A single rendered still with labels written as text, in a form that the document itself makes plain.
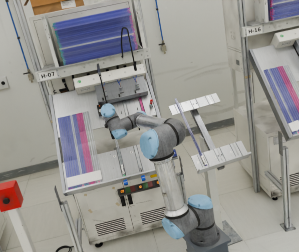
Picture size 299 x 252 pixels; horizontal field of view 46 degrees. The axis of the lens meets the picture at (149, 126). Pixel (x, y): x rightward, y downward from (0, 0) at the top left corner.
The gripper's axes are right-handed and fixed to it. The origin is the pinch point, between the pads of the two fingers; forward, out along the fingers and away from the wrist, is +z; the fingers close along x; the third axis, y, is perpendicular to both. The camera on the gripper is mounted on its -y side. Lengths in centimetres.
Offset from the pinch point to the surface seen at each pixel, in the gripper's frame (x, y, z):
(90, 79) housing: 7.2, 39.3, 12.3
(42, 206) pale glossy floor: 86, -28, 139
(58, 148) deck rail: 36.5, -3.1, 9.2
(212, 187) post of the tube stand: -55, -50, 26
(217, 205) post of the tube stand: -57, -63, 35
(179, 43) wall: -90, 110, 144
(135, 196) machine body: -4, -43, 48
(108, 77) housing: -4.9, 37.7, 11.9
